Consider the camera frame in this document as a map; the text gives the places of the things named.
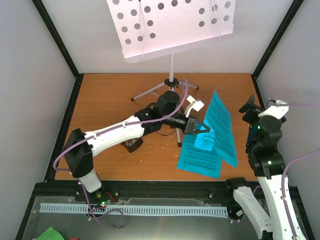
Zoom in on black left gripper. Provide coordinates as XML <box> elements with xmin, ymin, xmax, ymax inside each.
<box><xmin>162</xmin><ymin>111</ymin><xmax>210</xmax><ymax>135</ymax></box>

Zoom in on blue sheet music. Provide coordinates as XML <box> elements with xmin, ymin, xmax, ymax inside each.
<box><xmin>176</xmin><ymin>134</ymin><xmax>222</xmax><ymax>179</ymax></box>
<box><xmin>194</xmin><ymin>90</ymin><xmax>238</xmax><ymax>168</ymax></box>

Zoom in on black metronome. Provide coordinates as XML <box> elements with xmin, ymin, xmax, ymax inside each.
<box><xmin>121</xmin><ymin>137</ymin><xmax>143</xmax><ymax>153</ymax></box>

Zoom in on silver tripod music stand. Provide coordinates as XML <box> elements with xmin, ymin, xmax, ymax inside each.
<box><xmin>104</xmin><ymin>0</ymin><xmax>237</xmax><ymax>148</ymax></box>

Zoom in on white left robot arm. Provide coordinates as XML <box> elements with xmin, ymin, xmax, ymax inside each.
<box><xmin>63</xmin><ymin>90</ymin><xmax>210</xmax><ymax>202</ymax></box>

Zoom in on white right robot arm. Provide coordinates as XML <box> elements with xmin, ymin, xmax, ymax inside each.
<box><xmin>227</xmin><ymin>95</ymin><xmax>306</xmax><ymax>240</ymax></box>

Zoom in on green paper piece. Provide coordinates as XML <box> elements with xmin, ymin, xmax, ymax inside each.
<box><xmin>36</xmin><ymin>227</ymin><xmax>64</xmax><ymax>240</ymax></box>

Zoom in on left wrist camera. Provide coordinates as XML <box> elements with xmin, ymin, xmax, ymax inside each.
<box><xmin>184</xmin><ymin>95</ymin><xmax>205</xmax><ymax>118</ymax></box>

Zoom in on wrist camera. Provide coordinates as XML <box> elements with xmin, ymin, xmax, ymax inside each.
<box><xmin>258</xmin><ymin>98</ymin><xmax>290</xmax><ymax>120</ymax></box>
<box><xmin>184</xmin><ymin>95</ymin><xmax>205</xmax><ymax>118</ymax></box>

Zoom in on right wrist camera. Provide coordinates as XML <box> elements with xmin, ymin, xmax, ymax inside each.
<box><xmin>258</xmin><ymin>98</ymin><xmax>290</xmax><ymax>120</ymax></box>

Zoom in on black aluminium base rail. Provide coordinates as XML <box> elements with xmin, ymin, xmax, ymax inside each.
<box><xmin>31</xmin><ymin>180</ymin><xmax>238</xmax><ymax>206</ymax></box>

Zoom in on right black frame post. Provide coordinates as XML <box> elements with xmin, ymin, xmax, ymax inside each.
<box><xmin>251</xmin><ymin>0</ymin><xmax>305</xmax><ymax>80</ymax></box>

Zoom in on black frame post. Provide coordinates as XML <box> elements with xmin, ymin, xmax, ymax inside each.
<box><xmin>31</xmin><ymin>0</ymin><xmax>85</xmax><ymax>81</ymax></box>
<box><xmin>251</xmin><ymin>0</ymin><xmax>305</xmax><ymax>80</ymax></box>

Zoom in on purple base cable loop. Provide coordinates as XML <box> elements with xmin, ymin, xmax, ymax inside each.
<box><xmin>79</xmin><ymin>184</ymin><xmax>126</xmax><ymax>230</ymax></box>

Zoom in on light blue cable duct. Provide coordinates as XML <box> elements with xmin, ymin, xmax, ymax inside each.
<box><xmin>38</xmin><ymin>203</ymin><xmax>228</xmax><ymax>218</ymax></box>

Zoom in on left black frame post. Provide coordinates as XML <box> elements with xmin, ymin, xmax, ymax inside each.
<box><xmin>31</xmin><ymin>0</ymin><xmax>85</xmax><ymax>81</ymax></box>

